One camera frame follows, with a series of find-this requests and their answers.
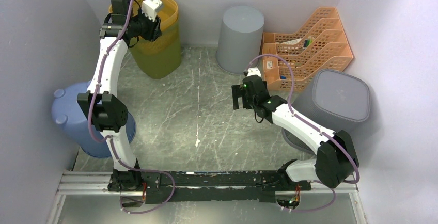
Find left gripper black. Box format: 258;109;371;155
129;7;163;43

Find yellow mesh bin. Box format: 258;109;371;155
109;0;179;54

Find olive green mesh bin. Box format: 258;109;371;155
129;21;181;79

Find light grey plastic bin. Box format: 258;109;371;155
215;5;265;74

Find dark grey mesh bin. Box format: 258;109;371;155
281;69;371;154

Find blue plastic bin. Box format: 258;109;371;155
51;81;136;158

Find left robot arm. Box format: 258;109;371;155
77;0;163;192

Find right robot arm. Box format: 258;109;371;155
231;75;360;190

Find orange plastic file organizer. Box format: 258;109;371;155
261;7;353;92

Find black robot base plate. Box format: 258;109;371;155
107;170;311;204

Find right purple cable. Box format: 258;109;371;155
243;54;361;213

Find purple cable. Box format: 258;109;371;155
87;0;177;215
243;54;361;213

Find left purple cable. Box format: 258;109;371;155
87;0;177;215

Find aluminium rail frame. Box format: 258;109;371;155
46;171;367;223

